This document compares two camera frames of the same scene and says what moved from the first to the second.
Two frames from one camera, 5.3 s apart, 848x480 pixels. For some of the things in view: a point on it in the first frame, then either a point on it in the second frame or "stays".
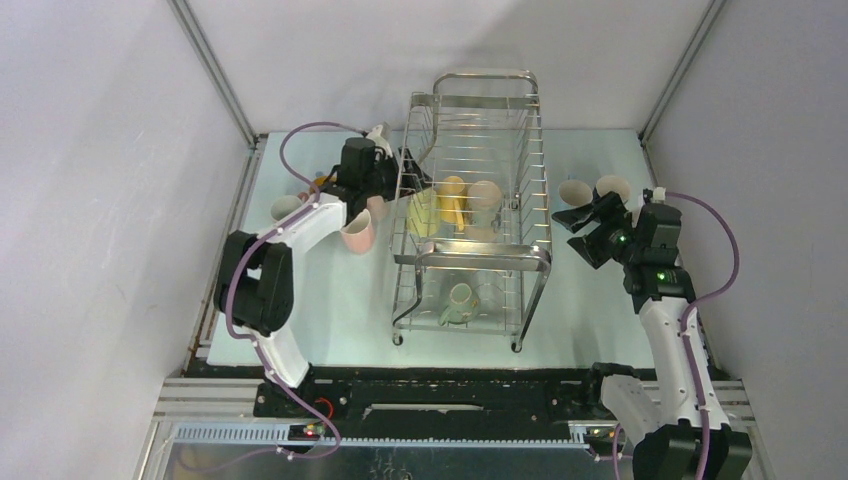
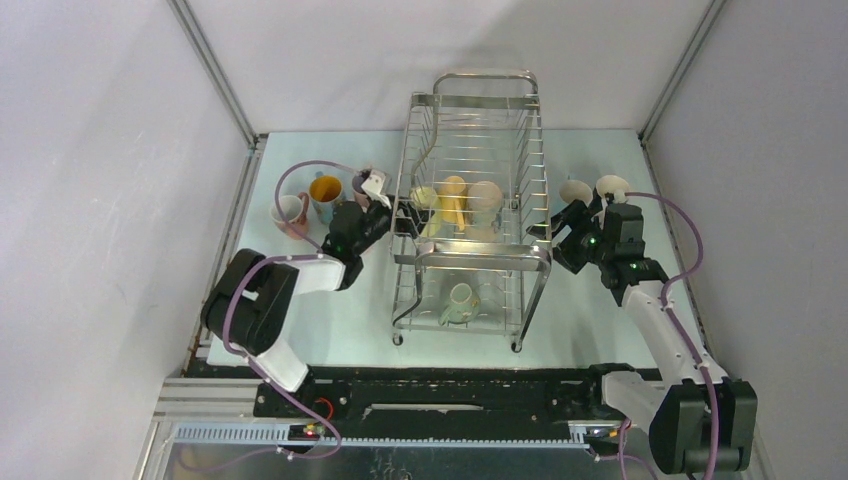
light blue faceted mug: (575, 192) stays
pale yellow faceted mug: (423, 213) stays
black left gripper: (413, 178) -> (414, 220)
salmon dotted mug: (283, 205) stays
